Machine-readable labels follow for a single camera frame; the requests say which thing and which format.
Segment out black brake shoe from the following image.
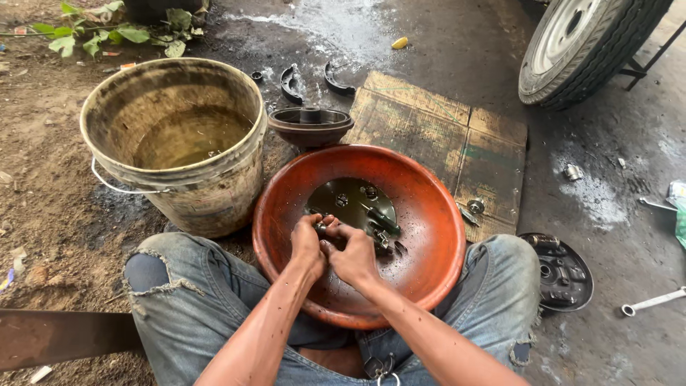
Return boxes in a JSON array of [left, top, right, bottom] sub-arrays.
[[323, 60, 357, 98], [280, 63, 305, 106]]

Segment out silver wrench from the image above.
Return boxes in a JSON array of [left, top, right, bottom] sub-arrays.
[[637, 197, 678, 213]]

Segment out person's right hand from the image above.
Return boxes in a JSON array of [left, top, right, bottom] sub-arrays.
[[319, 222, 382, 288]]

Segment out vehicle wheel with tyre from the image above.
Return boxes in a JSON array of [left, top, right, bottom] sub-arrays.
[[518, 0, 674, 112]]

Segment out green handled screwdriver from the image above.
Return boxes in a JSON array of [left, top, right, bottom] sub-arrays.
[[359, 202, 402, 236]]

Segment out dirty white plastic bucket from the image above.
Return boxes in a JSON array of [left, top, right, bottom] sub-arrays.
[[79, 57, 268, 240]]

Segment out silver ring spanner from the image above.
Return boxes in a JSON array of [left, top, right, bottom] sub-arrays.
[[621, 286, 686, 317]]

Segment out black metal stand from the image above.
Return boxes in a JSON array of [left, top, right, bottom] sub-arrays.
[[619, 20, 686, 92]]

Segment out rusty metal bar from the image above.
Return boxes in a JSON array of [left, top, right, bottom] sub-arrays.
[[0, 308, 145, 373]]

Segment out orange plastic basin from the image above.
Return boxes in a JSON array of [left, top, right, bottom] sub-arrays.
[[252, 144, 467, 331]]

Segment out rusty brake drum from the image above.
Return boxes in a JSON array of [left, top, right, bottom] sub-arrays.
[[267, 106, 356, 149]]

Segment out green leafy plant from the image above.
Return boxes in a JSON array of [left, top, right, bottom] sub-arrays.
[[0, 0, 211, 59]]

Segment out key ring with keys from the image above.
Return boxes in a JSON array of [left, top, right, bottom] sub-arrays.
[[363, 353, 402, 386]]

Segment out person's blue ripped jeans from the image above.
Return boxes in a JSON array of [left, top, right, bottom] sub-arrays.
[[123, 232, 542, 386]]

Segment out black brake backing plate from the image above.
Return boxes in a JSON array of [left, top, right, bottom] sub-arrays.
[[518, 232, 595, 313]]

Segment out flattened cardboard sheet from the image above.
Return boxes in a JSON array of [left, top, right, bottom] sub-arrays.
[[341, 70, 528, 244]]

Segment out green plastic bag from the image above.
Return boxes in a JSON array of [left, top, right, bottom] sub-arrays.
[[666, 179, 686, 251]]

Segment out person's left hand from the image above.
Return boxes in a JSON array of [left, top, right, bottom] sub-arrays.
[[290, 213, 337, 269]]

